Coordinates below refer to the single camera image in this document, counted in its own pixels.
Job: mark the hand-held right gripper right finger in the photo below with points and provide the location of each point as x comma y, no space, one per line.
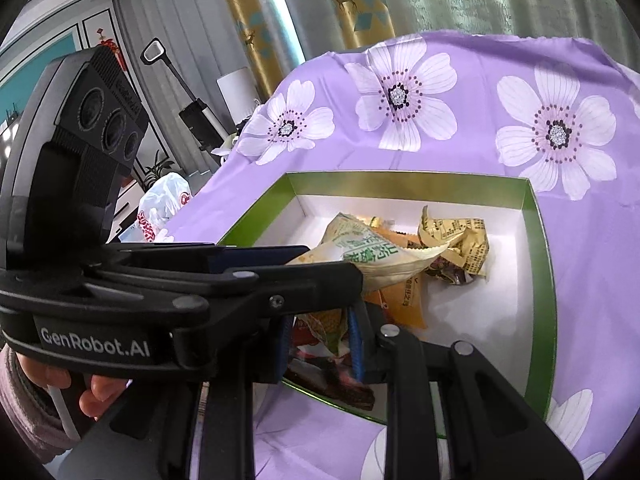
356,347

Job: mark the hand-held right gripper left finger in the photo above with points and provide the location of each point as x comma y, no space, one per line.
280,347

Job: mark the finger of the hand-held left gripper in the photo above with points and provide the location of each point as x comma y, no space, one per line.
250,256
300,285

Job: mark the white orange snack packet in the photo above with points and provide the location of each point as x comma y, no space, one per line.
325,325

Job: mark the red snack packet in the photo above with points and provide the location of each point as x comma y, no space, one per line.
340,385

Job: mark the orange yellow snack packet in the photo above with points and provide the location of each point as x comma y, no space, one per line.
405,305

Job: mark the cream green snack packet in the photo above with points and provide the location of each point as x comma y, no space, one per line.
370,255

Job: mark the yellow brown wrapper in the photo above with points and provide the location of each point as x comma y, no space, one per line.
460,240

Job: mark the green cardboard box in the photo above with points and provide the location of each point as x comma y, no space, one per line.
542,310

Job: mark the person's left hand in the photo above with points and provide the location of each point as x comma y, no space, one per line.
102,392

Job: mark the potted plant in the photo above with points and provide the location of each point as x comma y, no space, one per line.
157,165

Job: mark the white plastic bag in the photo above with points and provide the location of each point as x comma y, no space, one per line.
165,200

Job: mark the red hanging knot ornament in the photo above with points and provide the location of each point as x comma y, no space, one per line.
112,52

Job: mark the black upright vacuum cleaner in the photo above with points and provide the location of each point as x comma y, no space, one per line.
200,120

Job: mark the white cabinet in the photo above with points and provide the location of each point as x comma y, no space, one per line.
237,95

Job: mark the grey sheer curtain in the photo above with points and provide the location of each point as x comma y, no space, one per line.
200,25

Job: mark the purple floral tablecloth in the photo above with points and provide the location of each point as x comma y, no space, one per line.
475,135

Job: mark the gold deer print curtain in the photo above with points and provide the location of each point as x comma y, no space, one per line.
350,0

